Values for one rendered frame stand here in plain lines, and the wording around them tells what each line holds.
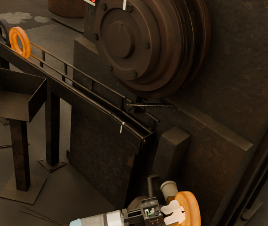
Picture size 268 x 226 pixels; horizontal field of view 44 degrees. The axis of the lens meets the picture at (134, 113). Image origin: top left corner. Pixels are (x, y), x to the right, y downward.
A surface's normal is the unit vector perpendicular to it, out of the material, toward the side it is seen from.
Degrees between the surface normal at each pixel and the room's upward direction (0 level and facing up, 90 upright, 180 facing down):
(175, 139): 0
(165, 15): 50
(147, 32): 90
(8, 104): 5
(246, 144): 0
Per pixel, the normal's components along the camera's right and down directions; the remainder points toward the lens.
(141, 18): -0.70, 0.35
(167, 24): 0.28, 0.12
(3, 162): 0.14, -0.79
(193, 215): 0.23, -0.34
